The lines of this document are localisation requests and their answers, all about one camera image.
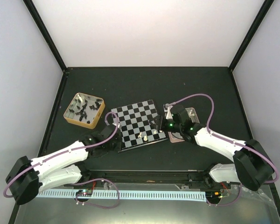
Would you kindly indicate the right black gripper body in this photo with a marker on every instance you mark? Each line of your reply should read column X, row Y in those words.
column 176, row 127

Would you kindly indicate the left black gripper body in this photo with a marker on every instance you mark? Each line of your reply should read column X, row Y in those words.
column 115, row 147

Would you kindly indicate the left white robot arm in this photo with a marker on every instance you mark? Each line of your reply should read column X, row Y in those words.
column 29, row 177

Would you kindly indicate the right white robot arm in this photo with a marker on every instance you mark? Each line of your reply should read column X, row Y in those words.
column 249, row 167

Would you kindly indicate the black white chess board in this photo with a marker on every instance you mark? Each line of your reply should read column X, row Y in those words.
column 134, row 119

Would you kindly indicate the small circuit board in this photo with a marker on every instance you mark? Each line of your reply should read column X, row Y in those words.
column 84, row 192

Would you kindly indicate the pink tin box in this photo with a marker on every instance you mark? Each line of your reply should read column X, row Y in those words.
column 190, row 135

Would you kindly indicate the gold tin box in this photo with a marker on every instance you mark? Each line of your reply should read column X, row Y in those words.
column 84, row 110

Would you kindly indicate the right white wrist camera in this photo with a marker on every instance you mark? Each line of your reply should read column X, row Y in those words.
column 167, row 110

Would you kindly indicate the black aluminium frame rail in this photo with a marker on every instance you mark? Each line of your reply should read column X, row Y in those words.
column 199, row 179

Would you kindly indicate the white slotted cable duct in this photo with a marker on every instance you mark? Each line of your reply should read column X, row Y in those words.
column 127, row 195

